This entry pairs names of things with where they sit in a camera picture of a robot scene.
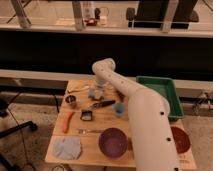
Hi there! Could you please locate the green plastic tray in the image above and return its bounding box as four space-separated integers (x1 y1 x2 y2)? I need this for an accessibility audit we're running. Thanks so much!
136 76 184 122

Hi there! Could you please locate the black office chair base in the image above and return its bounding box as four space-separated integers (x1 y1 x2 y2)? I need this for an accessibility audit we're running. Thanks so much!
0 98 37 171

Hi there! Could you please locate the small metal cup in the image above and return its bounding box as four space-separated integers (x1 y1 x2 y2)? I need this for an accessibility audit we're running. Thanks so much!
65 95 77 107

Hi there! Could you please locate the blue sponge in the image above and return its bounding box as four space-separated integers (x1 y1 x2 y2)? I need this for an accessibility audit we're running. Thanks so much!
88 89 104 101

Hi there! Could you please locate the yellow banana toy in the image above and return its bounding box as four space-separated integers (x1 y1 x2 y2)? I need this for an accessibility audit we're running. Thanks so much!
67 85 89 94

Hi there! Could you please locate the small blue cup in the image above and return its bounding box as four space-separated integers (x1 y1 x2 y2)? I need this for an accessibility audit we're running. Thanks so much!
113 103 125 117

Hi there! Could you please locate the purple bowl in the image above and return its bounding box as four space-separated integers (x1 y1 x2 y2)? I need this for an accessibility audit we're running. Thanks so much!
98 128 128 158

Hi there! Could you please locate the blue folded cloth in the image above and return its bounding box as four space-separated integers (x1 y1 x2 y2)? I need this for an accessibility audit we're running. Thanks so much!
52 136 81 160

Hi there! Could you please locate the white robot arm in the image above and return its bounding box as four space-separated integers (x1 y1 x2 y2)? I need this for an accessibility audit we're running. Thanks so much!
92 58 182 171

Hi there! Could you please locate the orange carrot toy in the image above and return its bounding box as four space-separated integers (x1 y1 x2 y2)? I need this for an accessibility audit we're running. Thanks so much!
62 111 75 133

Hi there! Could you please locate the red-brown bowl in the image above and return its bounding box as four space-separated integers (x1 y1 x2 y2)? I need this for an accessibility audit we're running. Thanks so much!
171 126 191 154

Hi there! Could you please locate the dark grape bunch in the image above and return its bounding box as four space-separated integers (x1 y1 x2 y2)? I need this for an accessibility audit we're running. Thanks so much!
116 91 125 102

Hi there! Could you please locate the silver fork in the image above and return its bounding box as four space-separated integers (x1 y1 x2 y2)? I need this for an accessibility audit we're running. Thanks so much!
78 129 102 134

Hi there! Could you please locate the black monitor on counter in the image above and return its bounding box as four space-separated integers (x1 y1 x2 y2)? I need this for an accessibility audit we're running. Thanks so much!
126 0 199 29

